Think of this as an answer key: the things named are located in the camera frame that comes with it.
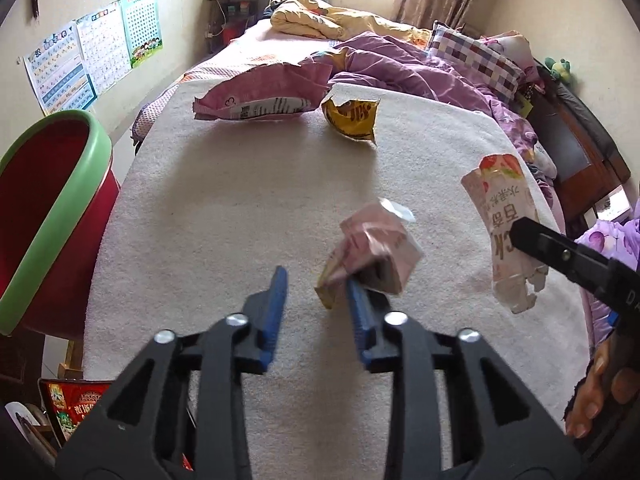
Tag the brown wooden headboard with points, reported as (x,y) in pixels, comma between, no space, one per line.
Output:
(575,150)

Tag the green bordered wall poster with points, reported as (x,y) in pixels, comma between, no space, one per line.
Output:
(142,25)

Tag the person's right hand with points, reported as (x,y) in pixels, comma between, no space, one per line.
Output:
(587,390)

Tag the yellow quilt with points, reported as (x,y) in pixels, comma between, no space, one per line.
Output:
(310,17)

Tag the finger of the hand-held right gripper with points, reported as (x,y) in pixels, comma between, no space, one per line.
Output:
(550,250)

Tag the checkered pillow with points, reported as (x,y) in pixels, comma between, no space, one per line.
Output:
(475,60)

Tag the white strawberry snack bag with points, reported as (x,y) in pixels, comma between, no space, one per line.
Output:
(500,200)

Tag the purple floral cloth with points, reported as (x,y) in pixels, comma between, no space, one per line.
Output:
(610,237)

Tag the red bin with green rim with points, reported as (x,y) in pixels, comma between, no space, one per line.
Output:
(82,245)

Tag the green plush toy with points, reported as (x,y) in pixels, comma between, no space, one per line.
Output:
(557,70)

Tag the cluttered bedside table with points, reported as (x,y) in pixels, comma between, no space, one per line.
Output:
(240,10)

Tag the large pink snack bag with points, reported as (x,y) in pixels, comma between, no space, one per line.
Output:
(260,92)

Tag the purple quilt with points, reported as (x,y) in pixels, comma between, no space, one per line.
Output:
(400,65)

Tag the light blue wall poster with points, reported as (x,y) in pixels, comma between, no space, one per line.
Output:
(57,75)

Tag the white chart wall poster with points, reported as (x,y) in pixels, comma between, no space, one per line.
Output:
(102,47)

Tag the small pink torn wrapper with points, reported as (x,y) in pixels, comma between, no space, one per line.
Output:
(380,250)

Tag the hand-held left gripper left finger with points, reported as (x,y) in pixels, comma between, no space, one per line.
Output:
(275,310)

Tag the red printed box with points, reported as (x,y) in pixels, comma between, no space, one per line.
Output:
(75,410)

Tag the pink plush pillow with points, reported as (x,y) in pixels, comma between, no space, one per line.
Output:
(510,55)

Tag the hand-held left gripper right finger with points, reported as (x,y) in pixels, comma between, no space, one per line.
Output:
(357,320)

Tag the yellow snack bag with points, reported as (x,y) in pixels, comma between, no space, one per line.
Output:
(350,120)

